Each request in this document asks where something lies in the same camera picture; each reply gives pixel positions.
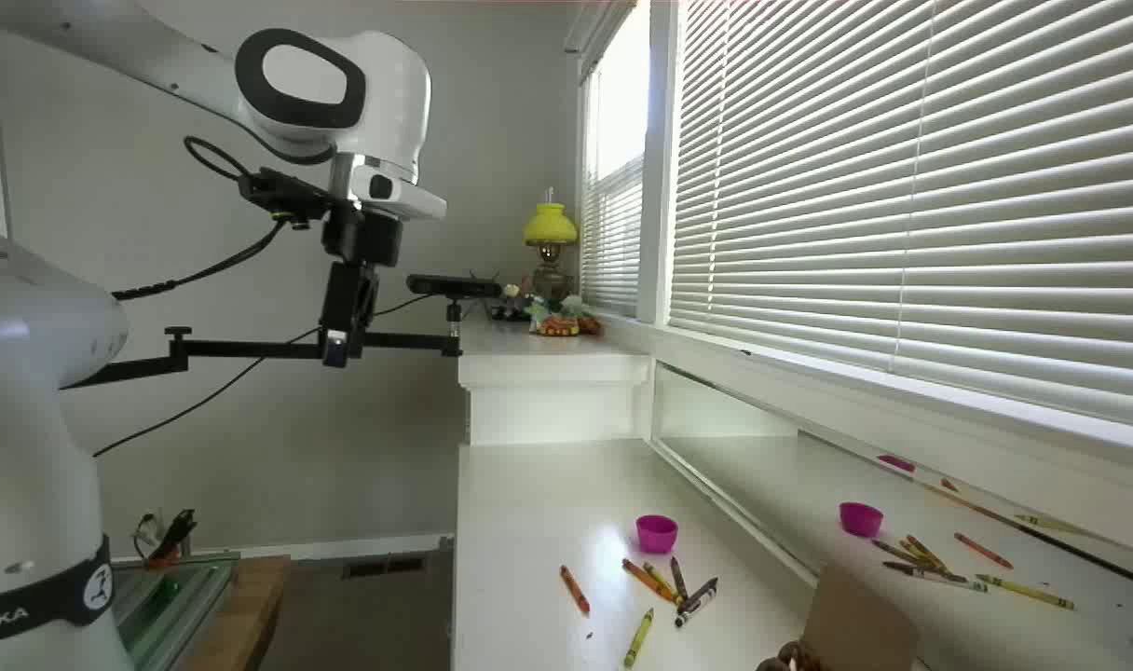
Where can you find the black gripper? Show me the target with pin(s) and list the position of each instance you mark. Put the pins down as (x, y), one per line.
(363, 236)

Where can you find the yellow crayon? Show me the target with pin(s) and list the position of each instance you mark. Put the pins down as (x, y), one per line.
(663, 587)
(640, 639)

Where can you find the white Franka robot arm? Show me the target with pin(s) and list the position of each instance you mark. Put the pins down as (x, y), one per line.
(30, 435)

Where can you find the orange crayon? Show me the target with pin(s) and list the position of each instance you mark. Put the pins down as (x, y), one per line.
(642, 574)
(576, 591)

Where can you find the brown crayon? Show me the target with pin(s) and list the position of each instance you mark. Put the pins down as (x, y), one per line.
(681, 578)

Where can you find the cardboard crayon box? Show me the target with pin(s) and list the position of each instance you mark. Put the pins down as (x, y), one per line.
(860, 622)

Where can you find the dark small toy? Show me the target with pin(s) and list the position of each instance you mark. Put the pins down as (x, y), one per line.
(507, 312)

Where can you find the dark floor vent grille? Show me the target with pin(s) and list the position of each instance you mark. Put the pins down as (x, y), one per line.
(383, 568)

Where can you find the colourful small toy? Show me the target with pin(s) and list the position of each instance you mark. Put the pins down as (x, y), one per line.
(568, 322)

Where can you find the yellow green toy figure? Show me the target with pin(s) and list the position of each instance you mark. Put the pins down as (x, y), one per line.
(549, 224)

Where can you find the black hand tool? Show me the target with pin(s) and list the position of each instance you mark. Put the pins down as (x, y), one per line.
(170, 535)

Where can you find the brown wooden side table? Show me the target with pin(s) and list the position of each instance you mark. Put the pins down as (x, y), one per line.
(236, 622)

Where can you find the green glass tray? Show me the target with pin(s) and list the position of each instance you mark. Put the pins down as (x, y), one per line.
(175, 608)

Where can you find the narrow white window blinds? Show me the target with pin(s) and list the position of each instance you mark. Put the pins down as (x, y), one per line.
(615, 188)

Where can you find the pink plastic cup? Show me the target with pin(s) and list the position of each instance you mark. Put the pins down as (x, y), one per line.
(655, 535)

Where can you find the wide white window blinds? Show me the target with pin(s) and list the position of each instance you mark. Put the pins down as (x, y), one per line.
(914, 188)

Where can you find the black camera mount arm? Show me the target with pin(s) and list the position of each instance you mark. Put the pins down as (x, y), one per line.
(256, 348)

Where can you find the black bar stereo camera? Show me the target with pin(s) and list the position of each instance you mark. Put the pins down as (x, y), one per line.
(456, 285)

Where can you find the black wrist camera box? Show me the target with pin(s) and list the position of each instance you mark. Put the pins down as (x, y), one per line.
(280, 194)

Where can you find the white window frame post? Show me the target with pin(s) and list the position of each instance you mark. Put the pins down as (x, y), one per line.
(662, 162)

